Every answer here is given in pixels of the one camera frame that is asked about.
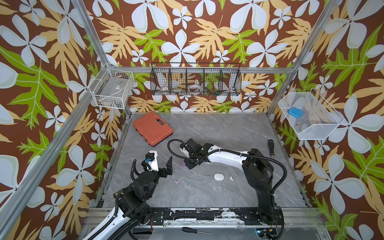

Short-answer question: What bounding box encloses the aluminium frame post right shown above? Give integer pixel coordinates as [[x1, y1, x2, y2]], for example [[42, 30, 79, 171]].
[[267, 0, 339, 117]]

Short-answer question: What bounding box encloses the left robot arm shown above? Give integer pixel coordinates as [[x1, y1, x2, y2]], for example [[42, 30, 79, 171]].
[[84, 152, 173, 240]]

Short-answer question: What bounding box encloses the black handled screwdriver on table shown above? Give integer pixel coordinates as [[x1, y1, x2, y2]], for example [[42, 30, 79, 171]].
[[268, 140, 275, 158]]

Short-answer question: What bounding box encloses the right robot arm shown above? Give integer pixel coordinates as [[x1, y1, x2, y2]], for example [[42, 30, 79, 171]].
[[167, 139, 287, 225]]

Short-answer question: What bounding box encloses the white mesh basket right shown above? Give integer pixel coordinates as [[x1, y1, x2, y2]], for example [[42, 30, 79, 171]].
[[278, 89, 344, 141]]

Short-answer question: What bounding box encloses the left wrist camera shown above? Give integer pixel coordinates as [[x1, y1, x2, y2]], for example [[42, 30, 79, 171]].
[[141, 151, 159, 172]]

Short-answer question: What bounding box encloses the white earbud charging case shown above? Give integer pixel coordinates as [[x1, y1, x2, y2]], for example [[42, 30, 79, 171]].
[[214, 173, 225, 182]]

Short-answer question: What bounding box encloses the red plastic tool case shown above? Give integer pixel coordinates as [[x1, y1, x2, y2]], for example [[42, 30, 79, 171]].
[[133, 112, 174, 147]]

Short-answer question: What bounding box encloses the black wire basket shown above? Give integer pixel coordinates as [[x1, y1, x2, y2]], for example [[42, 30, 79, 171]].
[[150, 62, 242, 96]]

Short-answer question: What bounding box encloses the aluminium frame post left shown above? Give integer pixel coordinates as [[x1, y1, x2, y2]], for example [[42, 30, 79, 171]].
[[71, 1, 132, 117]]

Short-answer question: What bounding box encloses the blue small box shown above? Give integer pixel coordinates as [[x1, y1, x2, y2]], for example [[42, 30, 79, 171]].
[[288, 108, 304, 119]]

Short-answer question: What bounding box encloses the white wire basket left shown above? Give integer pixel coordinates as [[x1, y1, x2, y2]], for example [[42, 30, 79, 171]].
[[90, 68, 135, 110]]

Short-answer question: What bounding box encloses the aluminium frame post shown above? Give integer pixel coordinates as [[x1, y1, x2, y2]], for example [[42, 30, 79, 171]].
[[71, 1, 132, 117], [267, 0, 339, 117]]

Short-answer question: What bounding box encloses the black screwdriver on front rail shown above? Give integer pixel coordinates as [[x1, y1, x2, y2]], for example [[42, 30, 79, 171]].
[[182, 227, 212, 236]]

